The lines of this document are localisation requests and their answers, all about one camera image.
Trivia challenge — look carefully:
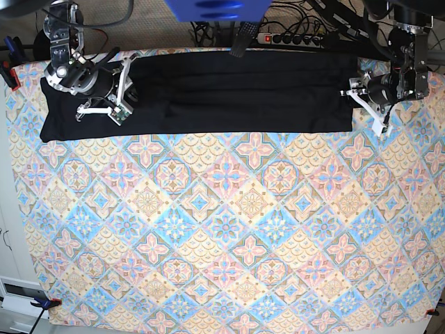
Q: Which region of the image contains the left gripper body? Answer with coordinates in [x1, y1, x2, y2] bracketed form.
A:
[362, 73, 399, 106]

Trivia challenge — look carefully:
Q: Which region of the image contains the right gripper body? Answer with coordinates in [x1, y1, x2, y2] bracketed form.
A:
[69, 61, 120, 98]

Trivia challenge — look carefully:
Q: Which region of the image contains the black T-shirt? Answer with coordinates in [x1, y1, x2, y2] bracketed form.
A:
[40, 51, 358, 143]

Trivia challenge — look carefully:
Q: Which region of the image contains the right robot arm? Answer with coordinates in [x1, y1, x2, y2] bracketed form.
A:
[44, 1, 138, 126]

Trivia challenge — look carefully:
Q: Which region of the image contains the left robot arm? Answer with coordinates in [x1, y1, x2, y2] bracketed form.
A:
[310, 1, 444, 136]

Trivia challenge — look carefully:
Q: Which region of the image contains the blue clamp top left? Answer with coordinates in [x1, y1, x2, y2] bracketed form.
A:
[1, 36, 22, 91]

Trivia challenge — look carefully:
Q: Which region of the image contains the blue clamp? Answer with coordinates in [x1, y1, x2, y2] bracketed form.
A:
[1, 36, 22, 91]
[29, 297, 62, 334]

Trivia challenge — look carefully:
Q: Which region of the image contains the patterned tablecloth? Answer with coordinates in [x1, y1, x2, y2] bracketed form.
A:
[6, 62, 444, 333]

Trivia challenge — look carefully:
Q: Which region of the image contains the white power strip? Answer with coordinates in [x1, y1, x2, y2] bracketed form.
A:
[257, 33, 325, 47]

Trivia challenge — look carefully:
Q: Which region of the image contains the white cabinet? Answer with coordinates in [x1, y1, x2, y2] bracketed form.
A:
[0, 138, 42, 334]

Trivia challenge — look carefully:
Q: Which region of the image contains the blue clamp bottom left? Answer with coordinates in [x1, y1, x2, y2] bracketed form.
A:
[29, 297, 62, 334]

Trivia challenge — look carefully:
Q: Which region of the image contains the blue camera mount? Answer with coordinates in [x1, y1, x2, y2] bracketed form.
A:
[165, 0, 272, 22]

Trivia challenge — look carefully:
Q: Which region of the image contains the black perforated bracket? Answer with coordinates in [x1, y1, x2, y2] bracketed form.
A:
[229, 22, 259, 58]

